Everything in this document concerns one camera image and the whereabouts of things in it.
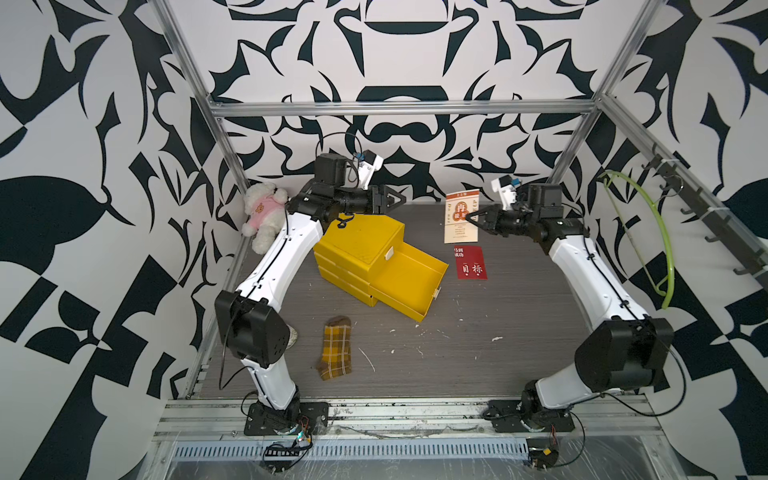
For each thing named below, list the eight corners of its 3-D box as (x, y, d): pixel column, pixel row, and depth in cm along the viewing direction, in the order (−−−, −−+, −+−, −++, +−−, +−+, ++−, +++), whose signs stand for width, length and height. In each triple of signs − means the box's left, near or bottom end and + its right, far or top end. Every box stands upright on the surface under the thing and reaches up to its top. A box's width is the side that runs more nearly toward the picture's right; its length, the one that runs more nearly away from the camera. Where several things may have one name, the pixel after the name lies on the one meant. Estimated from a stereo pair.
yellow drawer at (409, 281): (370, 306, 94) (368, 287, 85) (401, 263, 105) (402, 241, 95) (417, 334, 89) (421, 317, 79) (444, 285, 99) (451, 265, 90)
